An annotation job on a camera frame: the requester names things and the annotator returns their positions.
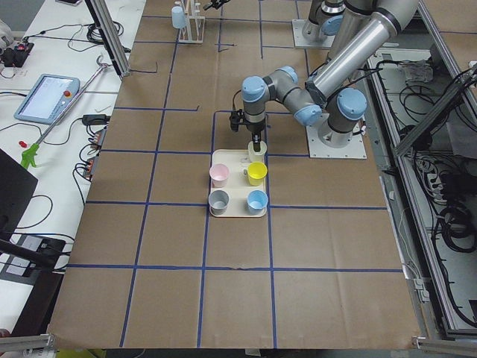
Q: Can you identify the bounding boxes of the grey cup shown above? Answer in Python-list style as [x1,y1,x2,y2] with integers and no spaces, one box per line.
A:
[208,189,230,216]

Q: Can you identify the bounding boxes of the yellow cup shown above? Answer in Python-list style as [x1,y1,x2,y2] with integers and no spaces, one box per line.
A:
[247,162,268,186]

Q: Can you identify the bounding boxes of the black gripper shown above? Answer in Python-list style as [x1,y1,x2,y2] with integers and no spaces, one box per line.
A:
[246,120,265,152]
[203,0,228,10]

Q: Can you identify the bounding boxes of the white wire cup rack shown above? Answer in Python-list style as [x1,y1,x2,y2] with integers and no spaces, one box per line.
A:
[173,0,206,44]

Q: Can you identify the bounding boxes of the black power adapter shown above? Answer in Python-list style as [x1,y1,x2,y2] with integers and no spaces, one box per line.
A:
[81,114,110,126]

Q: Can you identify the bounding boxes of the green handled reacher grabber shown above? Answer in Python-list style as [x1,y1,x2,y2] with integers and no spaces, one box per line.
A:
[14,55,111,169]

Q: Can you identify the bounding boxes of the aluminium frame post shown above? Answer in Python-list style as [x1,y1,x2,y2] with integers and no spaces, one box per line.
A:
[85,0,130,78]

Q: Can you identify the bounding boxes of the cream plastic tray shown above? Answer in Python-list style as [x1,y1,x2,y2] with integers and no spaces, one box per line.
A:
[209,149,267,218]

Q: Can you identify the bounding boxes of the pink cup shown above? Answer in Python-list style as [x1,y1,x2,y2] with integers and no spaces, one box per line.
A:
[209,163,230,188]

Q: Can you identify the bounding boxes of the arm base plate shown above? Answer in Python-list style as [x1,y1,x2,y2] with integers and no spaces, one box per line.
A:
[306,113,367,160]
[291,19,338,49]

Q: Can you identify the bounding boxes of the blue teach pendant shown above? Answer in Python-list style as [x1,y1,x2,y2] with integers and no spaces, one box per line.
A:
[13,74,80,125]

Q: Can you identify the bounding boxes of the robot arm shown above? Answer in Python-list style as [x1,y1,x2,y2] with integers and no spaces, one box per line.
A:
[292,0,346,48]
[241,1,418,152]

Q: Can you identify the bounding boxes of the light blue cup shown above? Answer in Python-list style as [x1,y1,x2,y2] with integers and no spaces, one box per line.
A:
[171,5,186,29]

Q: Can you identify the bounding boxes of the cream white cup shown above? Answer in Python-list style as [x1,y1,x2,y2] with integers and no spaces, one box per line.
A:
[247,141,268,163]

